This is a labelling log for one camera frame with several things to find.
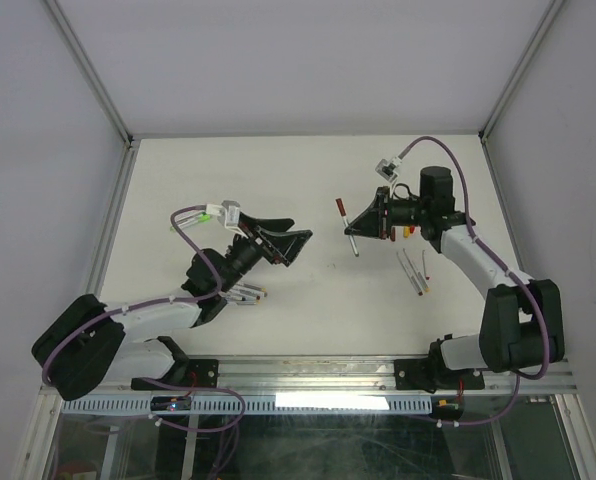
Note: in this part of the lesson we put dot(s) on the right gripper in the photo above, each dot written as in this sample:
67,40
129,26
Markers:
373,222

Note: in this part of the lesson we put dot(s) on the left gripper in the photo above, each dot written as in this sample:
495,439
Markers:
275,247

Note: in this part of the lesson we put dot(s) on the red brown capped pen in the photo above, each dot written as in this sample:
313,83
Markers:
410,274

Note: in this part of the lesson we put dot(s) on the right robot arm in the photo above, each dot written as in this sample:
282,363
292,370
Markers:
521,326

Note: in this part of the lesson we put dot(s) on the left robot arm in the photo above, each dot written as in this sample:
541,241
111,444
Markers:
92,342

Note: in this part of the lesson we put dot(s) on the opened red pen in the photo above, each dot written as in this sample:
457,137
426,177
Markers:
424,265

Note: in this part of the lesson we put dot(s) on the opened yellow pen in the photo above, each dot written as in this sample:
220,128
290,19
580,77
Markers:
418,274

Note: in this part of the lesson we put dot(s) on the green capped pen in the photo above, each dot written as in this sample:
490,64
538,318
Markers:
191,220

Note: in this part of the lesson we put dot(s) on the pile of capped pens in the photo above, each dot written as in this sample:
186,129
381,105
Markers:
245,294

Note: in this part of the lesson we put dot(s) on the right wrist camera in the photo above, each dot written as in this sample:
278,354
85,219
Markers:
389,169

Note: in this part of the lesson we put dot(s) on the aluminium front rail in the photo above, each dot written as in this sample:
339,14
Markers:
336,373

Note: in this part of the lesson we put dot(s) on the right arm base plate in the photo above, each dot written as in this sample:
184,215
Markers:
424,374

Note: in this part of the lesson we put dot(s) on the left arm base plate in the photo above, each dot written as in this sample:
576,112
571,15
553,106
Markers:
184,375

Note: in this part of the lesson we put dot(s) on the slotted cable duct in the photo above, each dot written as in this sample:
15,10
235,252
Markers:
280,403

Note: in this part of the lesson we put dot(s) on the right frame post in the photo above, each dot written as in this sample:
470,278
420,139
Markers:
545,24

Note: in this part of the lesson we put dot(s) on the frame post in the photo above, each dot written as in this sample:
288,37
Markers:
86,67
545,24

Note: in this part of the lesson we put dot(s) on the left frame post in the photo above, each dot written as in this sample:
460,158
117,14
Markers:
86,67

